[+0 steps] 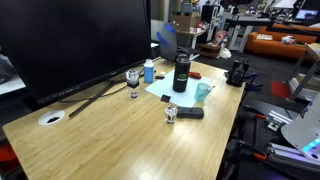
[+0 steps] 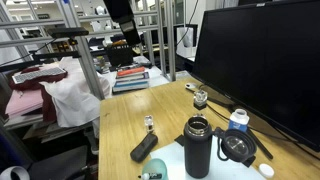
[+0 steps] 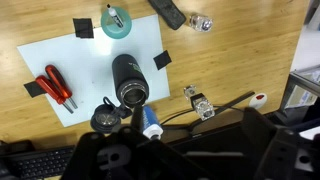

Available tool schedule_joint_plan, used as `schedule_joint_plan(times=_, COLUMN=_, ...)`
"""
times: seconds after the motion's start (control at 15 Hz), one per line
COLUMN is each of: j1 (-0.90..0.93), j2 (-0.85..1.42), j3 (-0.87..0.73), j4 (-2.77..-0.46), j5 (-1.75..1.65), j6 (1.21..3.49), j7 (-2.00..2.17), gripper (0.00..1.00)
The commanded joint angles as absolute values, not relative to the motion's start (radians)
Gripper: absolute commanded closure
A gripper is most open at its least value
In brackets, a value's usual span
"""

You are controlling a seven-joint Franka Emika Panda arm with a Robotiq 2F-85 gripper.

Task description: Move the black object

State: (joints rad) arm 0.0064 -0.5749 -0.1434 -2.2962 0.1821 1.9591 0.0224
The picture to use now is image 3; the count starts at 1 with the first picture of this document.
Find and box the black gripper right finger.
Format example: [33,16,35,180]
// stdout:
[241,107,320,180]

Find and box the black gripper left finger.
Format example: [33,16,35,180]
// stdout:
[61,106,207,180]

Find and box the black felt whiteboard eraser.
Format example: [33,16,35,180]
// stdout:
[148,0,186,30]

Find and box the blue white tube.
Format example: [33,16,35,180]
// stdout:
[143,106,163,140]

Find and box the black bottle lid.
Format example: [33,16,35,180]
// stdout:
[90,97,132,134]

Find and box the white red remote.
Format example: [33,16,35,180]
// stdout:
[249,93,267,109]

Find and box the black thermos bottle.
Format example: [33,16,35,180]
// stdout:
[112,54,149,108]

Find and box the grey box at right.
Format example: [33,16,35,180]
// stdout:
[280,65,320,119]

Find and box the black keyboard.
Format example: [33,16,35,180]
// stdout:
[1,146,74,180]

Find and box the white board sheet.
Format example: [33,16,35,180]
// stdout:
[18,15,170,127]

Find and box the black tape square right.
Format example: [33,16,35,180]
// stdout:
[153,50,172,70]

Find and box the black tape square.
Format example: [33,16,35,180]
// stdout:
[153,50,172,70]
[73,18,94,38]
[24,81,45,98]

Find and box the red screwdriver lower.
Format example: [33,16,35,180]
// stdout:
[36,75,73,113]

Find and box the red screwdriver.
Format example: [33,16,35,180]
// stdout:
[36,75,73,113]
[45,64,78,109]

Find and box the red screwdriver upper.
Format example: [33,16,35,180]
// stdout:
[45,64,78,109]

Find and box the black tape square left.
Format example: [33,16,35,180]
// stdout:
[24,81,45,98]

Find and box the black tape square top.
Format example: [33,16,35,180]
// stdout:
[73,18,94,38]

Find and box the white marker in cup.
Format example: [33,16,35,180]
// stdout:
[107,4,124,28]

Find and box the black cable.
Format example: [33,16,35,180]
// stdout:
[159,90,256,129]

